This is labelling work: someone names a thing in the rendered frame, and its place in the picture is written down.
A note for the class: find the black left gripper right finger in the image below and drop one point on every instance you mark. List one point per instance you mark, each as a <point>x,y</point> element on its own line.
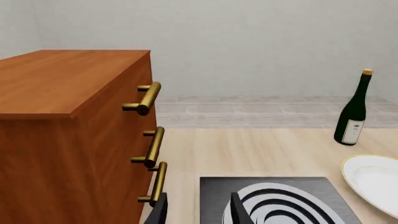
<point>239,211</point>

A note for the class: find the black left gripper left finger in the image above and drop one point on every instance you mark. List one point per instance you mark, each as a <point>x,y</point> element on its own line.
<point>159,210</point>

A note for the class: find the flat black stove plate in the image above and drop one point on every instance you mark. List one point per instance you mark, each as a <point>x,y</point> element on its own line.
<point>289,200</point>

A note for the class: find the white plate with gold rim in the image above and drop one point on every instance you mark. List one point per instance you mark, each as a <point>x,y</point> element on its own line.
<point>373,179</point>

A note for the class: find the wooden cabinet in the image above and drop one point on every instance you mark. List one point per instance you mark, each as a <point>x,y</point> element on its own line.
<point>68,130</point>

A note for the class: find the dark green wine bottle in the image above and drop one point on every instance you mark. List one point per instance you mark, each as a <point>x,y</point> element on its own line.
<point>353,116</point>

